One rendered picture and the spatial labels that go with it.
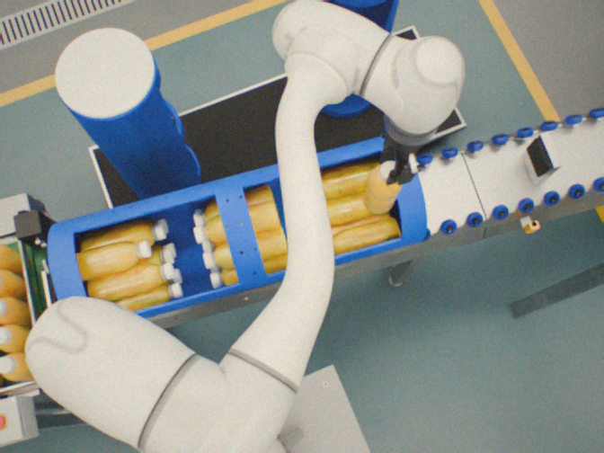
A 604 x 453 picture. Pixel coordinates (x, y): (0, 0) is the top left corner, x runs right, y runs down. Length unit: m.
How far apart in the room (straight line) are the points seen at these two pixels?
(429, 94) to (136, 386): 0.53
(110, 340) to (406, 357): 2.01
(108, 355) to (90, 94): 1.21
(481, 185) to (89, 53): 1.16
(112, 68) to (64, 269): 0.64
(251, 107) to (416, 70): 1.93
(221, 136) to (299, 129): 1.85
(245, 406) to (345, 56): 0.50
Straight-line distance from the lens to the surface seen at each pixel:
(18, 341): 1.76
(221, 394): 0.77
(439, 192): 1.87
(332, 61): 0.94
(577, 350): 2.90
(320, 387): 1.59
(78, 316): 0.82
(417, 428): 2.70
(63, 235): 1.59
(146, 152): 2.11
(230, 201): 1.51
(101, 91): 1.90
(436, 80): 0.91
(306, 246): 0.84
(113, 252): 1.57
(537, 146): 1.82
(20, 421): 1.70
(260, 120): 2.76
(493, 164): 1.93
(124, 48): 1.95
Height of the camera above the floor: 2.66
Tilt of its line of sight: 75 degrees down
